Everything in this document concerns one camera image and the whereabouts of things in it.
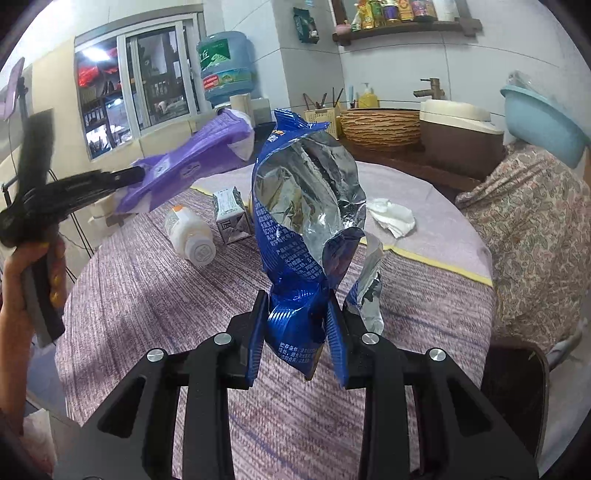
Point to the light blue plastic basin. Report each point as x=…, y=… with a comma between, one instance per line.
x=532, y=118

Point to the brown white rice cooker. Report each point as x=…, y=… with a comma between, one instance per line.
x=461, y=138

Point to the crumpled white tissue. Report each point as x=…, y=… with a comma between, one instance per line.
x=397, y=219

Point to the yellow soap dispenser bottle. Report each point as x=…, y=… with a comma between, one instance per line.
x=368, y=99

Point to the woven wicker basket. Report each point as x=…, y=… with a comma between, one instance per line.
x=381, y=129

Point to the white orange plastic bottle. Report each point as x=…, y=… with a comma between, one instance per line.
x=190, y=236

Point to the floral cloth cover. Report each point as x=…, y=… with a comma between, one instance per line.
x=533, y=214

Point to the chopstick holder box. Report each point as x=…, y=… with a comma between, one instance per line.
x=321, y=112

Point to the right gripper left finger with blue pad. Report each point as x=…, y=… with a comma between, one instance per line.
x=131, y=434

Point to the green white carton box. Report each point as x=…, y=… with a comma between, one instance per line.
x=231, y=216

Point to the green packet on wall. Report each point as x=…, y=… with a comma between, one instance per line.
x=307, y=31

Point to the white fabric cover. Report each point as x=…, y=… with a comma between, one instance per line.
x=569, y=403

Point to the person left hand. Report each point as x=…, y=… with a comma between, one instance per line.
x=16, y=327

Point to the pink phone on stand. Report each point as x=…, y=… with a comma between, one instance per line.
x=9, y=104

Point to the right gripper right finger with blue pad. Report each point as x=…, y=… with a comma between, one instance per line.
x=424, y=417

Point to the window with metal frame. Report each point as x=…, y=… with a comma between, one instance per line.
x=134, y=78

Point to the brass faucet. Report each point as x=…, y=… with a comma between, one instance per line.
x=434, y=91

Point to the black trash bin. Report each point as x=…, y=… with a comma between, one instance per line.
x=516, y=382

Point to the purple plastic bag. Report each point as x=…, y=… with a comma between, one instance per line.
x=224, y=144

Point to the purple striped tablecloth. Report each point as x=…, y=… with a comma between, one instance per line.
x=296, y=422

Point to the blue foil snack bag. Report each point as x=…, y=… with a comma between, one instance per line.
x=309, y=214

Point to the blue water jug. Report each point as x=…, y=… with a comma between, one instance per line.
x=225, y=62

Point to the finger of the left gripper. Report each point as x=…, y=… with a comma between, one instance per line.
x=36, y=151
x=68, y=195

